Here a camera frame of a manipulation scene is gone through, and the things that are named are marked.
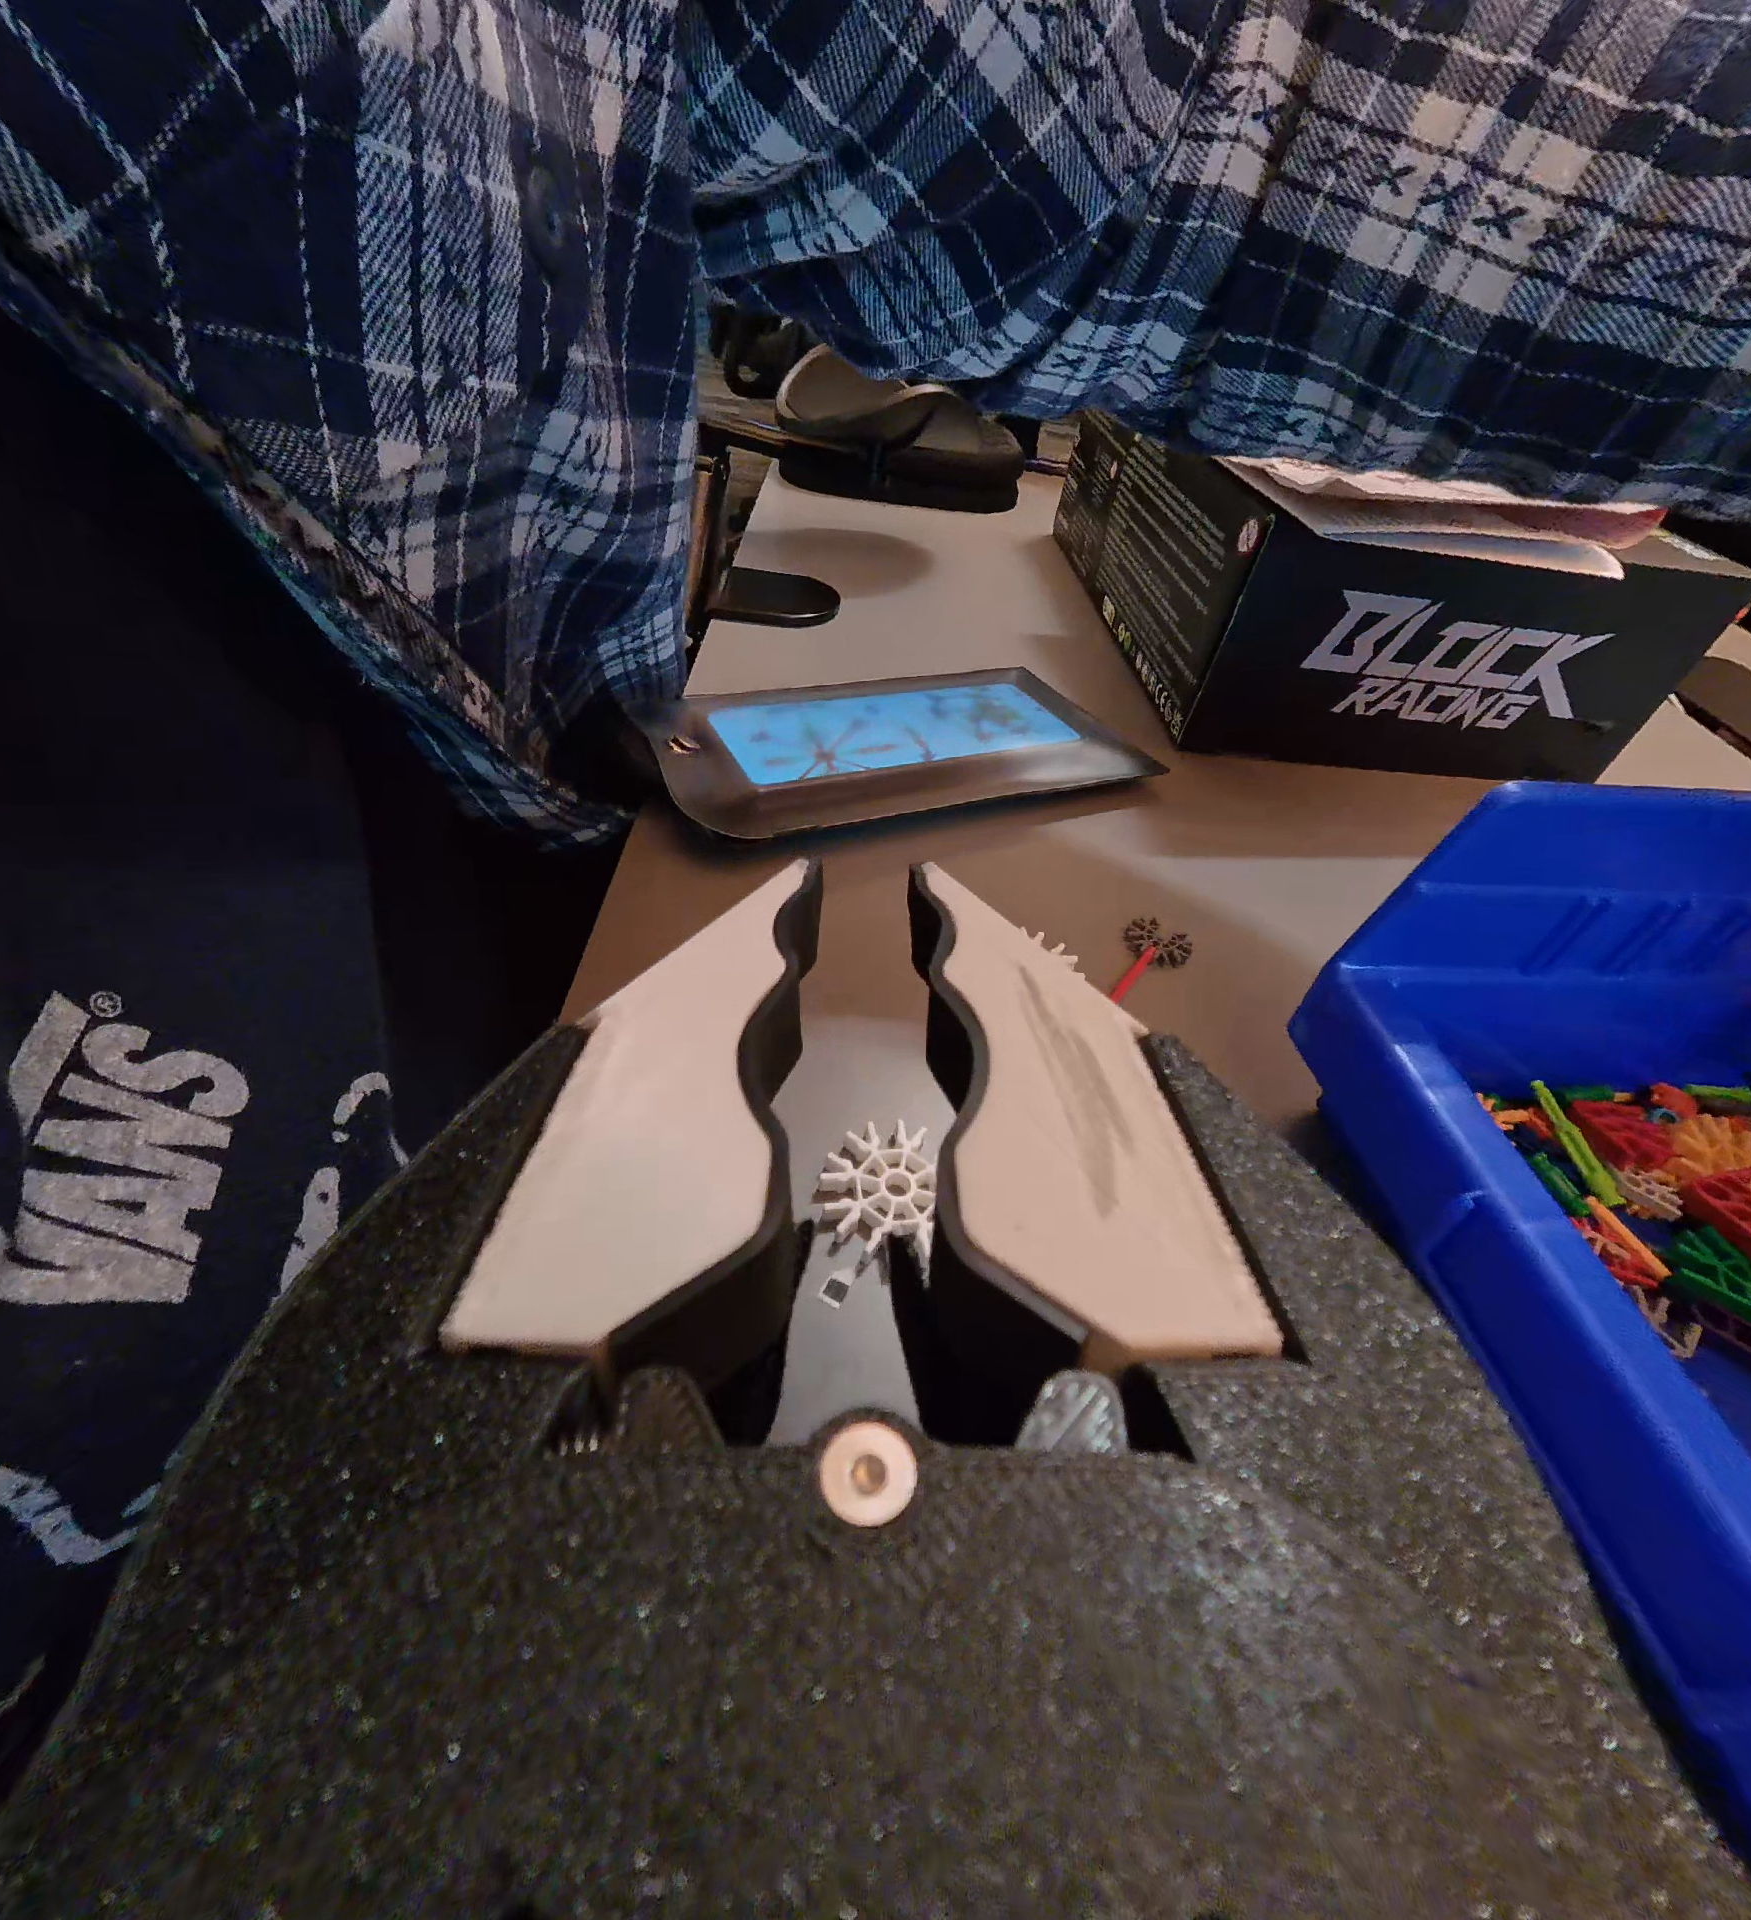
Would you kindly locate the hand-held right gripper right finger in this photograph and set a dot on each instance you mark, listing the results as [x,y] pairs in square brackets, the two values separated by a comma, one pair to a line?
[1102,1186]

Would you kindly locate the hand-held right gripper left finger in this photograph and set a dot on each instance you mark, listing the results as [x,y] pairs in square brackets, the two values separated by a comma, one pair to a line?
[622,1172]

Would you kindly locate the white snowflake connector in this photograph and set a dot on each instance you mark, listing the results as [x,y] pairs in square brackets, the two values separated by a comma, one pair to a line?
[882,1186]
[1049,952]

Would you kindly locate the dark grey snowflake connector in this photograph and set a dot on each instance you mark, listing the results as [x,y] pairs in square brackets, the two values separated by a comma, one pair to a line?
[1157,945]

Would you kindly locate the blue plastic bin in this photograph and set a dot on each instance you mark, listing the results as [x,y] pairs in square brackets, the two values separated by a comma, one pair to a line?
[1491,960]

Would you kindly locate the pile of colourful construction pieces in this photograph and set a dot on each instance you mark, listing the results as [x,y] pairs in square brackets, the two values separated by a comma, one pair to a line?
[1715,1199]

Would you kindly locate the person's left forearm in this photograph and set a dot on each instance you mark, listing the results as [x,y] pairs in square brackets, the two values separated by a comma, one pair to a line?
[1265,226]

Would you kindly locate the person's dark printed t-shirt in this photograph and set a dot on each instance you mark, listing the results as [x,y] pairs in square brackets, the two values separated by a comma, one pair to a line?
[141,902]

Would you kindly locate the black cardboard box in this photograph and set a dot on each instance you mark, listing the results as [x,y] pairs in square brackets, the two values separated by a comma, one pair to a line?
[1416,705]

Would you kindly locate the black desk clamp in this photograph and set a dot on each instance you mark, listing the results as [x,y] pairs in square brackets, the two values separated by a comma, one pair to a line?
[777,597]

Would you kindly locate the white instruction sheet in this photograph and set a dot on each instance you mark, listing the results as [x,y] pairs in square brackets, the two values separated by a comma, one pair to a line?
[1416,519]

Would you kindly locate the person's plaid shirt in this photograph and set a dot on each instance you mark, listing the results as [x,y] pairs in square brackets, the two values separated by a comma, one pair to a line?
[366,300]

